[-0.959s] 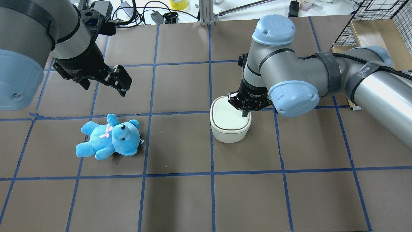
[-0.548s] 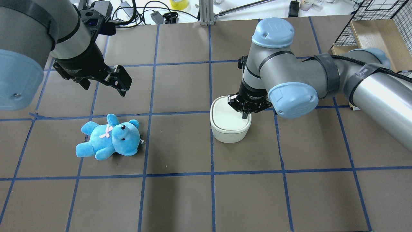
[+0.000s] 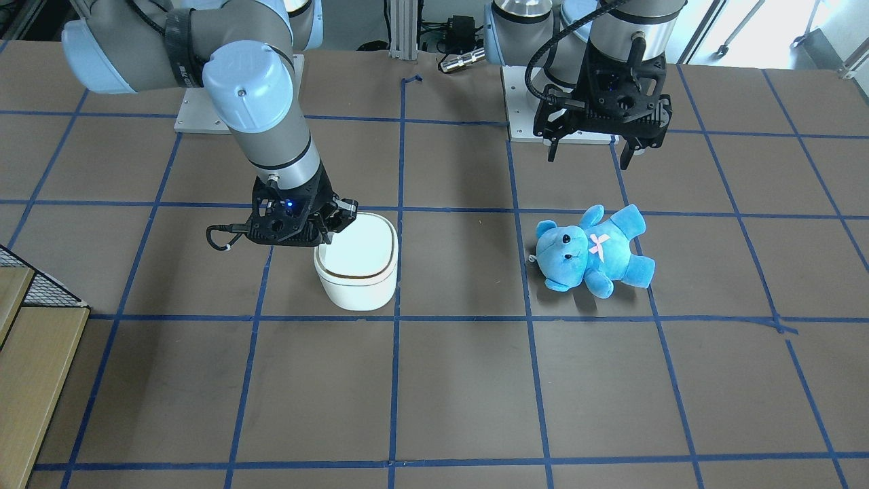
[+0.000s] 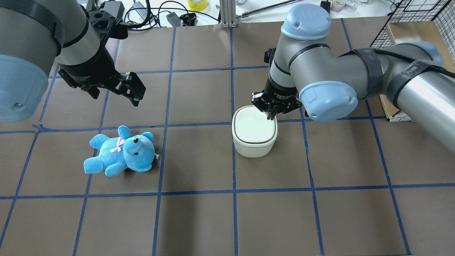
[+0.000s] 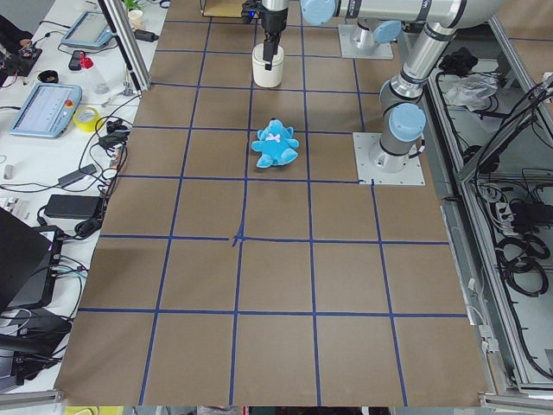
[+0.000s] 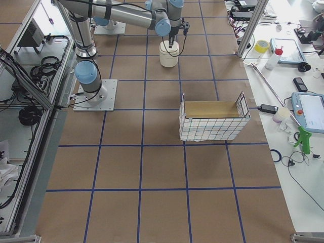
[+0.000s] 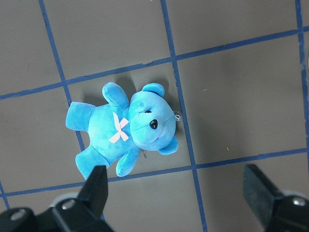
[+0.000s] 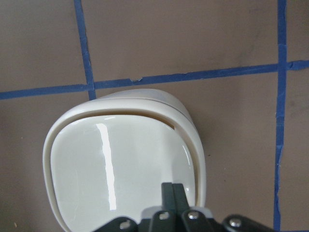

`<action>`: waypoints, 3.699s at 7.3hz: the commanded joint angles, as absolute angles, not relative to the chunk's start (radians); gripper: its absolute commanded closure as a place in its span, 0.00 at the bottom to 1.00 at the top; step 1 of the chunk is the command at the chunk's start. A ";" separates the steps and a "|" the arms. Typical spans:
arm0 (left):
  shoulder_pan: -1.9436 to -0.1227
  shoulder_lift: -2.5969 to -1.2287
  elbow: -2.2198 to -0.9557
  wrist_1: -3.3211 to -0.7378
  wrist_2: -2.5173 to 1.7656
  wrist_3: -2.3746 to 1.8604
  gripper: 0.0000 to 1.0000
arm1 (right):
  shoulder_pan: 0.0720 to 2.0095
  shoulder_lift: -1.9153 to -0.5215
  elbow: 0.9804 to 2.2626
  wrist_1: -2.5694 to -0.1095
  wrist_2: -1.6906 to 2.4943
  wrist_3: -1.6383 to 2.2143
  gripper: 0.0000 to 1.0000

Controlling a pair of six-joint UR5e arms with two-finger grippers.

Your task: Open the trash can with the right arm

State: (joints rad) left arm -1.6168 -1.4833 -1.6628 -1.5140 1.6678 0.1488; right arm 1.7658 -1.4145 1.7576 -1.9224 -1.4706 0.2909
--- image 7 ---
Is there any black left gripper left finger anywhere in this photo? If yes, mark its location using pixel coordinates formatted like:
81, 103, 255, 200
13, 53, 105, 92
52, 165, 109, 232

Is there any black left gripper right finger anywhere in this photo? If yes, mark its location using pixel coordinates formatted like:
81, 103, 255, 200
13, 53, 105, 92
242, 164, 309, 232

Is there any blue teddy bear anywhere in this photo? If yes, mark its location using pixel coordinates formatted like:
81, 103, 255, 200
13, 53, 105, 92
65, 82, 179, 179

